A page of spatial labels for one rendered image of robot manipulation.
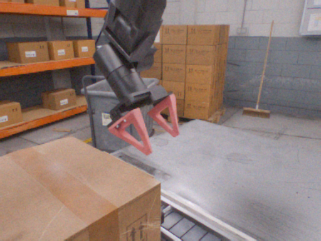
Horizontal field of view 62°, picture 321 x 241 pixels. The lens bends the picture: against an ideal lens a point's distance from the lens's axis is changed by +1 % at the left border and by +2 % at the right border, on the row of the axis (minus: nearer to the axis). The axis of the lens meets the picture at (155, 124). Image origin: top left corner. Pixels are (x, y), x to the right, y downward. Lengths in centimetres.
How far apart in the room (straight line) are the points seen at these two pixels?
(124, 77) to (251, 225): 58
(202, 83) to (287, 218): 290
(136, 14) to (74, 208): 29
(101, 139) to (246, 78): 307
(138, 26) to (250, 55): 456
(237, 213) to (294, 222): 16
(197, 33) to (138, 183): 327
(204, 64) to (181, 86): 44
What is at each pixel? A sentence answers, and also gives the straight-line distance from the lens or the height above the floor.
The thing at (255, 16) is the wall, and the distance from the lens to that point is 492.
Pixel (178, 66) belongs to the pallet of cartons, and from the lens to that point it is 375.
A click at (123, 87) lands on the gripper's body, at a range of 46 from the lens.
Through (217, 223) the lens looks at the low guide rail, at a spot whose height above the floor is 91.
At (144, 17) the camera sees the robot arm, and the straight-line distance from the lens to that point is 41.
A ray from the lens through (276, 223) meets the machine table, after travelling 90.
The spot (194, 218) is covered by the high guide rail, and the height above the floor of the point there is 96.
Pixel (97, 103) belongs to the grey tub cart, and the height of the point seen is 68.
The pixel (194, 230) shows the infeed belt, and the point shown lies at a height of 88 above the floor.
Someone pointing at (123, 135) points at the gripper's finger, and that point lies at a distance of 44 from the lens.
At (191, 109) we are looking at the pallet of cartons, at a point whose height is 27.
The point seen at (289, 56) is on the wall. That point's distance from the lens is 483.
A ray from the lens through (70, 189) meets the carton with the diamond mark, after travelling 46.
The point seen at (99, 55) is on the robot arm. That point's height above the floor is 132.
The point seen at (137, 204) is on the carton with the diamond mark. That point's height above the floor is 110.
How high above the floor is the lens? 137
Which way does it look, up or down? 20 degrees down
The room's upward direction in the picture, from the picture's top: straight up
